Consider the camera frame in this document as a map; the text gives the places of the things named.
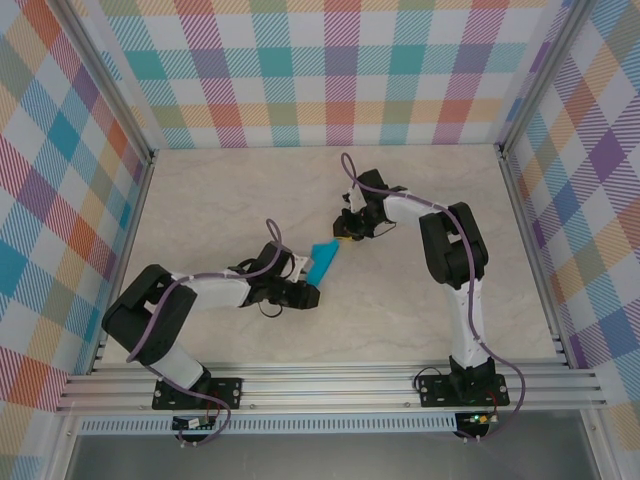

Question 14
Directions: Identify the blue square paper sheet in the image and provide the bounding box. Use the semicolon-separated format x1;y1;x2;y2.
305;238;342;289

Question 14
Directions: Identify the small dark circuit board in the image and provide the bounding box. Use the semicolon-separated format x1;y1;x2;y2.
171;414;215;432

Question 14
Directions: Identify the circuit board with green light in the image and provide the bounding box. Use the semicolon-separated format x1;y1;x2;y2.
455;411;496;427

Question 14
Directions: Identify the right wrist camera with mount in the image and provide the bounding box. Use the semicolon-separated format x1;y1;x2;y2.
339;185;365;229

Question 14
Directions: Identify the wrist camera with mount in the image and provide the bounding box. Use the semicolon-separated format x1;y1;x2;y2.
339;185;365;229
289;253;315;281

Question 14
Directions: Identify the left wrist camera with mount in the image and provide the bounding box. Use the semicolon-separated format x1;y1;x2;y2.
289;253;315;281

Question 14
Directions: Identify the aluminium mounting rail beam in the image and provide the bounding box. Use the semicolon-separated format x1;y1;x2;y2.
54;360;609;414

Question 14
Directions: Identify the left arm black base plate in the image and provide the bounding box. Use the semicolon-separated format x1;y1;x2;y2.
151;376;245;412

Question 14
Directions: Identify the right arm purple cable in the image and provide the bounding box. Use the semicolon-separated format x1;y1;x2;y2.
340;152;527;444

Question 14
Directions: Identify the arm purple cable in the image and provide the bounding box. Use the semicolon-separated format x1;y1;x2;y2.
340;152;527;444
124;218;285;447

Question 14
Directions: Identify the slotted grey cable duct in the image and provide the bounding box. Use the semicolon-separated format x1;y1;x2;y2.
77;415;464;436

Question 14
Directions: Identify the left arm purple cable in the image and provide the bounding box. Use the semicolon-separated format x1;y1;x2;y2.
124;218;285;447

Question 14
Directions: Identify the aluminium table side rail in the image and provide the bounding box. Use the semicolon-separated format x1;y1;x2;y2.
497;149;574;369
87;152;159;376

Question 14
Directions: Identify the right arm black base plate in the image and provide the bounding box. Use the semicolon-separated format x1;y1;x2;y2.
416;373;511;408

